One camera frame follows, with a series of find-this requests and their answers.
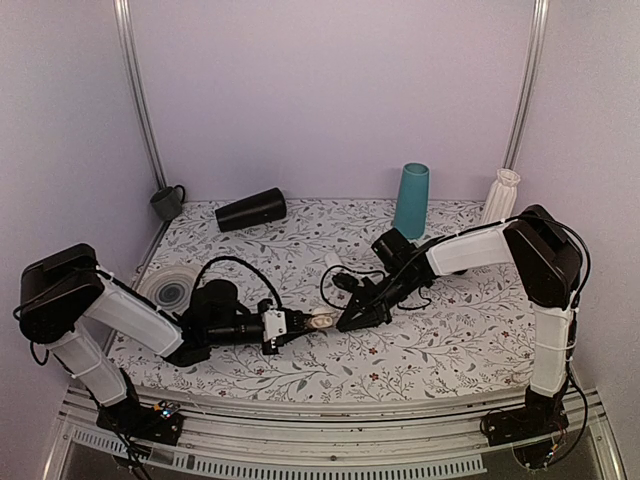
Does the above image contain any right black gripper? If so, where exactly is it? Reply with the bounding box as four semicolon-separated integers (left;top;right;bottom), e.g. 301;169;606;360
337;269;422;332

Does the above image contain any cream earbud charging case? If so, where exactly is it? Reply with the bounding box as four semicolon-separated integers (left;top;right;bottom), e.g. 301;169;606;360
306;308;336;330

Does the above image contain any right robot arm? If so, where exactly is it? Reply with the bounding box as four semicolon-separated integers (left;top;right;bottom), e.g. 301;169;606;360
333;205;589;436

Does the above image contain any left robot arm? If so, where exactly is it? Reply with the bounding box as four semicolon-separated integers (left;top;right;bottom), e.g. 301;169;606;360
13;243;331;434

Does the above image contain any white oval charging case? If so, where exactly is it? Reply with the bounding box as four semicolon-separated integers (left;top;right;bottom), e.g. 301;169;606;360
324;252;340;268

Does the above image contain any teal plastic cup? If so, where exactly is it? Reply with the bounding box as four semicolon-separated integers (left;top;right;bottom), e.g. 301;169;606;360
393;163;430;240

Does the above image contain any white spiral plate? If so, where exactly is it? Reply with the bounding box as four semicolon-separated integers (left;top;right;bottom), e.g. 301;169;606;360
138;265;198;314

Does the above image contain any grey mug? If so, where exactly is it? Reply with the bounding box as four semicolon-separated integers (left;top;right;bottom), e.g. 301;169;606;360
150;185;186;222

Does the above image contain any white pleated vase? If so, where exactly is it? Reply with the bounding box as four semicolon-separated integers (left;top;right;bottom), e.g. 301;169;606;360
481;168;521;224

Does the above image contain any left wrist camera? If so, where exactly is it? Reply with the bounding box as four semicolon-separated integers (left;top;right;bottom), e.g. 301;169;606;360
258;299;304;346

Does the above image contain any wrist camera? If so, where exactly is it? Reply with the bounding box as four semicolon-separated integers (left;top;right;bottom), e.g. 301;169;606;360
258;299;304;346
332;270;373;292

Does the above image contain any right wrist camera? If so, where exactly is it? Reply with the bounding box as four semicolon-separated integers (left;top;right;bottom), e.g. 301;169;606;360
332;270;373;292

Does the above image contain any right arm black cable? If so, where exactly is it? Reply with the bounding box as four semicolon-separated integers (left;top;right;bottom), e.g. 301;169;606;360
319;264;436;314

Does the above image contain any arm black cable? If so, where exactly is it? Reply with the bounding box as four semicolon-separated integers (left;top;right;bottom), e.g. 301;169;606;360
194;255;281;311
319;264;436;314

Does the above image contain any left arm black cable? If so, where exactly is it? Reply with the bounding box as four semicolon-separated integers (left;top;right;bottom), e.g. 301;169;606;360
194;255;281;311

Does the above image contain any front aluminium rail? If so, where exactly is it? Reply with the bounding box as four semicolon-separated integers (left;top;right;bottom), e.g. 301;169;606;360
47;384;621;480

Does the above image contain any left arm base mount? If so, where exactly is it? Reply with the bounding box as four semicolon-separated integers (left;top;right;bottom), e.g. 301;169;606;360
96;391;184;446

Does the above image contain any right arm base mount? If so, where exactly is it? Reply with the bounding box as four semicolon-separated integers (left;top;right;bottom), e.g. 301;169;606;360
480;390;569;446

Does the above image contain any right aluminium frame post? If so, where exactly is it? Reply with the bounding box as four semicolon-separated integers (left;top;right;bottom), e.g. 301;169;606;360
503;0;550;170

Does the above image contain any aluminium frame post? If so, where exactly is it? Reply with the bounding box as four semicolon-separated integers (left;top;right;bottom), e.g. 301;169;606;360
113;0;167;190
503;0;550;170

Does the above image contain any left aluminium frame post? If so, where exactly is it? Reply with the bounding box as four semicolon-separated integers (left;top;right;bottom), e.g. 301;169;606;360
113;0;167;190

